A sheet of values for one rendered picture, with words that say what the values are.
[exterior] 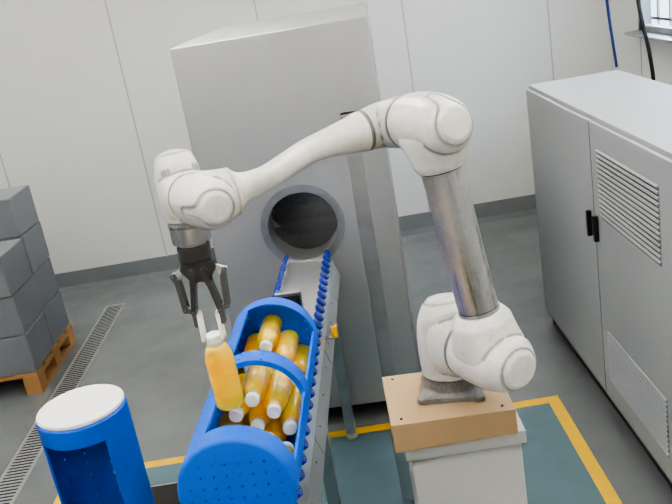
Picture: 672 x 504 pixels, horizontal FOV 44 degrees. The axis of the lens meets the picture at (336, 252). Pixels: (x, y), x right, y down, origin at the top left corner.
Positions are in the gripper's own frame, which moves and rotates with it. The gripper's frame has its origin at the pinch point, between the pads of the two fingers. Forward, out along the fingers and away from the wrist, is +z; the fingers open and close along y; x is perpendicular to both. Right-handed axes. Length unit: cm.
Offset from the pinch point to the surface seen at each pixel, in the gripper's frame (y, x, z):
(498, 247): -116, -441, 140
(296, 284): 4, -169, 52
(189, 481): 10.7, 9.8, 34.1
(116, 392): 53, -62, 43
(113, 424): 51, -50, 48
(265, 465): -7.8, 9.7, 32.4
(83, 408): 61, -54, 43
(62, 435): 64, -43, 45
